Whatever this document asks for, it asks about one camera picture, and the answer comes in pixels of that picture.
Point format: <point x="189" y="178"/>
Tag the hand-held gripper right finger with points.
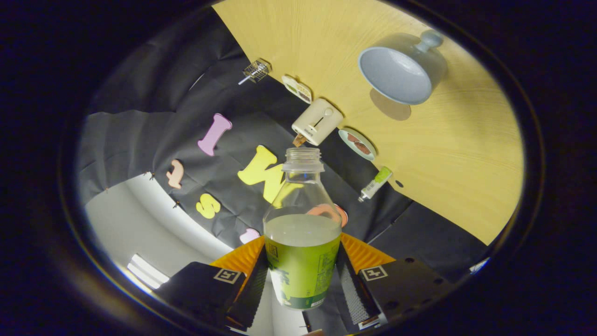
<point x="359" y="298"/>

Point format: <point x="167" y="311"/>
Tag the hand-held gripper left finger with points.
<point x="252" y="294"/>

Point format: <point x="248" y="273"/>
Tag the green label juice bottle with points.
<point x="303" y="270"/>

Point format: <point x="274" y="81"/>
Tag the round brown coaster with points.
<point x="395" y="112"/>

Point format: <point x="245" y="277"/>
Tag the pale grey cup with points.
<point x="396" y="74"/>

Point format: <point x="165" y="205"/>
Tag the tall white green bottle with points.
<point x="373" y="185"/>

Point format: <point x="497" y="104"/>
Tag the brown food piece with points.
<point x="363" y="147"/>
<point x="352" y="137"/>

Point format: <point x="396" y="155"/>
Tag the wooden table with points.
<point x="443" y="163"/>

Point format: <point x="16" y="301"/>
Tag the brown bread slice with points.
<point x="299" y="140"/>

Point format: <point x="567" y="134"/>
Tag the pale green plate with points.
<point x="345" y="135"/>

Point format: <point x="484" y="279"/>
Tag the white toaster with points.
<point x="319" y="121"/>

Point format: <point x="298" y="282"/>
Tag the white divided snack tray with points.
<point x="298" y="88"/>

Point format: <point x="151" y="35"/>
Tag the white straw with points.
<point x="245" y="80"/>

